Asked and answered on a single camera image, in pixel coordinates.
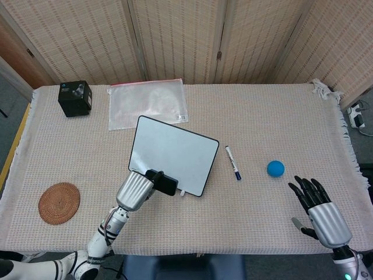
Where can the black whiteboard eraser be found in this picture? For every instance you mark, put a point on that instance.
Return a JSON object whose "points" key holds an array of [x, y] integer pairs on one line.
{"points": [[169, 186]]}

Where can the white marker with blue cap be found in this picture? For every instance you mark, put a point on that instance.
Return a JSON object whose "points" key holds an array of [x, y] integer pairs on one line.
{"points": [[232, 163]]}

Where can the white power strip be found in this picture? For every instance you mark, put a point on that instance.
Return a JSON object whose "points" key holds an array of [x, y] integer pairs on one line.
{"points": [[356, 118]]}

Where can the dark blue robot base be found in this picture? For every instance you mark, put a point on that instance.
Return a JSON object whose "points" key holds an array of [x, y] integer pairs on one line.
{"points": [[186, 266]]}

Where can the black cardboard box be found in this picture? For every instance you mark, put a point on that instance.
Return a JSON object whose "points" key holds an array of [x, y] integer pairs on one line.
{"points": [[74, 100]]}

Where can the metal screen hinge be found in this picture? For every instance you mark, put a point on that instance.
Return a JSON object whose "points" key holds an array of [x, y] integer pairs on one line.
{"points": [[219, 55], [30, 52]]}

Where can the clear plastic zip bag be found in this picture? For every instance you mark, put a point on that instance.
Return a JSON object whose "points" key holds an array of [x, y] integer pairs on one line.
{"points": [[145, 102]]}

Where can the beige woven tablecloth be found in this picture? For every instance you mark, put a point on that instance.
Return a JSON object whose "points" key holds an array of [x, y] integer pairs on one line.
{"points": [[233, 221]]}

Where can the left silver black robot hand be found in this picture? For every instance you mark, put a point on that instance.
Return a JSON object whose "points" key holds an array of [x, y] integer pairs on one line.
{"points": [[132, 189]]}

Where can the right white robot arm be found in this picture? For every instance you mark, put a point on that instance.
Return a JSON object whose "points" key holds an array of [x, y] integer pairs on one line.
{"points": [[351, 262]]}

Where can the white plastic board stand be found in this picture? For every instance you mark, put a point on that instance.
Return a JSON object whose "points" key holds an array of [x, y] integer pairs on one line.
{"points": [[182, 193]]}

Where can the woven folding screen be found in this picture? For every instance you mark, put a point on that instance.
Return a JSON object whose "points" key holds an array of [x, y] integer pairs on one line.
{"points": [[87, 38]]}

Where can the round rattan coaster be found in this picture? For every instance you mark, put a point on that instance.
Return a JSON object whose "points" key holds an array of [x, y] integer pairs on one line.
{"points": [[59, 203]]}

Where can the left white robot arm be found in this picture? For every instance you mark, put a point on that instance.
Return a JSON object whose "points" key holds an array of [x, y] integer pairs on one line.
{"points": [[96, 242]]}

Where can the blue foam ball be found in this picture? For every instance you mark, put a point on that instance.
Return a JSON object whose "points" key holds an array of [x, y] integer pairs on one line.
{"points": [[276, 168]]}

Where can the white whiteboard with dark frame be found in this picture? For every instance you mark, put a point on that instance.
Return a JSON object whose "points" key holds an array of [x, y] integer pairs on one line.
{"points": [[175, 146]]}

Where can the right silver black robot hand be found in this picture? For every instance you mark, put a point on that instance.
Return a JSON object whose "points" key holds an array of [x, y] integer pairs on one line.
{"points": [[326, 221]]}

